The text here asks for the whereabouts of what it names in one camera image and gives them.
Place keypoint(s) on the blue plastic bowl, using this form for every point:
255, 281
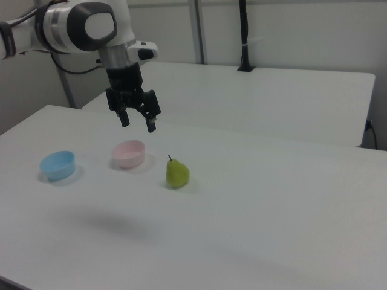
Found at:
57, 169

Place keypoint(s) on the white rectangular table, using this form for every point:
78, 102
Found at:
242, 99

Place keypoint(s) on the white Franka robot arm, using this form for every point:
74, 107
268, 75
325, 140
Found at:
60, 24

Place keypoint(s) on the pink plastic bowl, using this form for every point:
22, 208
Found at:
128, 158

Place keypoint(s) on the green pear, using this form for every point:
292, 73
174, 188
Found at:
177, 175

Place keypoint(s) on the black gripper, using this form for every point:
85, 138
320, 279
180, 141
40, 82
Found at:
124, 80

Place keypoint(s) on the grey metal frame post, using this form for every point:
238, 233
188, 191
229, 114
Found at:
68, 90
196, 30

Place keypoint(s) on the black stand pole with base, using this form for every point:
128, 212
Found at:
244, 30

